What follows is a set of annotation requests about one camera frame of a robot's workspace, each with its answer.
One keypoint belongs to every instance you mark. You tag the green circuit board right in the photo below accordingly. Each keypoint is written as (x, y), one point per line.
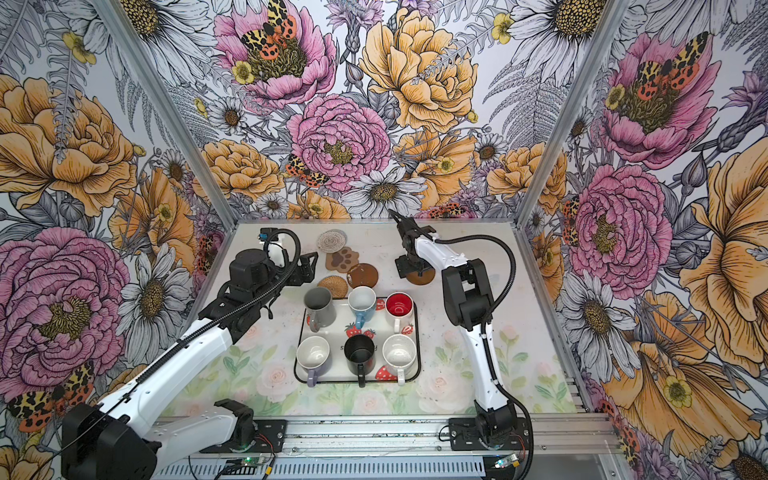
(509, 461)

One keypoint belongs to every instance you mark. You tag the multicolour woven round coaster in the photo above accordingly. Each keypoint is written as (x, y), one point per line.
(331, 241)

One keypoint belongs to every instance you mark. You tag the aluminium frame corner post left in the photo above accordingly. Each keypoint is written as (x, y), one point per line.
(118, 24)

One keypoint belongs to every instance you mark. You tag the grey mug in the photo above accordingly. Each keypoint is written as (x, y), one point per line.
(320, 308)

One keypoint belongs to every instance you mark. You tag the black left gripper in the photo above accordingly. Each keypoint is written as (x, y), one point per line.
(298, 279)

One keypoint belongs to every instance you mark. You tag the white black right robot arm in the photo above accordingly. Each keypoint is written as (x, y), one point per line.
(469, 304)

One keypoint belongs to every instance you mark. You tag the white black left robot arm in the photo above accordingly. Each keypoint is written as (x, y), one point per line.
(118, 439)

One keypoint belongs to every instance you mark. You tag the aluminium front rail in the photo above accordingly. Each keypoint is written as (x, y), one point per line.
(327, 437)

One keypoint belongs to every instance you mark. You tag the cork paw print coaster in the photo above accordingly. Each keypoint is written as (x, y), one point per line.
(342, 261)

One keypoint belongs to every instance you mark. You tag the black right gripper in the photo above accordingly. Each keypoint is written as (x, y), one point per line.
(405, 266)

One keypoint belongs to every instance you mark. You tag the white strawberry serving tray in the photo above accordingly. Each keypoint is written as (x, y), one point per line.
(378, 329)

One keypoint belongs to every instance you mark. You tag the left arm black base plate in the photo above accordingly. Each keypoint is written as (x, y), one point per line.
(264, 435)

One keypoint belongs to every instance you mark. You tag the light blue mug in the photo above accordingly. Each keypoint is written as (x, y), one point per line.
(362, 301)

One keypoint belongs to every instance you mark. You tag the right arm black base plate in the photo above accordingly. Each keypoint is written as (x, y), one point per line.
(465, 436)

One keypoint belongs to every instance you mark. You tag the black mug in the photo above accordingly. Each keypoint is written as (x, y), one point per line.
(359, 352)

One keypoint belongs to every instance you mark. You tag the aluminium frame corner post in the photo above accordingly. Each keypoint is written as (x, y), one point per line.
(599, 49)
(118, 24)

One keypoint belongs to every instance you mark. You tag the plain brown wooden round coaster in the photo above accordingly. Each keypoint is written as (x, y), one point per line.
(421, 278)

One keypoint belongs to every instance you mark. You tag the green circuit board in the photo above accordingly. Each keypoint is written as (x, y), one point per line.
(509, 461)
(249, 461)

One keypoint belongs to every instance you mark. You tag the woven rattan round coaster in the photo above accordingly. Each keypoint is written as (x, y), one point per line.
(337, 285)

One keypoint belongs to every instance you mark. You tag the white mug purple handle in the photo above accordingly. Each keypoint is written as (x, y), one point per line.
(313, 355)

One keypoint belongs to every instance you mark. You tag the red inside white mug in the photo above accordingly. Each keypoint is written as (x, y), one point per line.
(400, 308)

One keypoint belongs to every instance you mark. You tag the scratched brown wooden round coaster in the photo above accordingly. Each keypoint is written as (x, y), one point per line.
(363, 274)

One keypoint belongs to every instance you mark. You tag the aluminium frame corner post right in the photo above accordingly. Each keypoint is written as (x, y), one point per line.
(599, 49)

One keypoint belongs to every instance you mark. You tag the green circuit board left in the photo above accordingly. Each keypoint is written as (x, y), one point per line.
(249, 461)

